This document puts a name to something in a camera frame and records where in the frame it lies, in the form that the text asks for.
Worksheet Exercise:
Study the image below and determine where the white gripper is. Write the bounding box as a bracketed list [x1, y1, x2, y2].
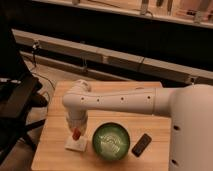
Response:
[66, 112, 88, 140]

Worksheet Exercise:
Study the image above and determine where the white sponge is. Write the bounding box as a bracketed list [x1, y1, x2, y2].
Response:
[65, 136, 87, 152]

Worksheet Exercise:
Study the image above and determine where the green bowl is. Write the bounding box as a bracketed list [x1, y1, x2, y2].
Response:
[92, 122, 130, 162]

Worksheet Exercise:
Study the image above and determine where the black phone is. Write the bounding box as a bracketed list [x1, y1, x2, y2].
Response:
[132, 134, 152, 157]

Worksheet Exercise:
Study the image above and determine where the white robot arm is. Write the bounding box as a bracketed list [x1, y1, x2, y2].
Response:
[62, 80, 213, 171]

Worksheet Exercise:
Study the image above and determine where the black cable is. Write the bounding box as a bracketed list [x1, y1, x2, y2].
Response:
[21, 53, 56, 91]

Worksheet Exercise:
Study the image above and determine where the wooden table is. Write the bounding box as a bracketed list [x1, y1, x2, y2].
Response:
[31, 81, 170, 171]

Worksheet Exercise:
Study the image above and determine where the black office chair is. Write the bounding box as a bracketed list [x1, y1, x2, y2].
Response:
[0, 19, 48, 165]

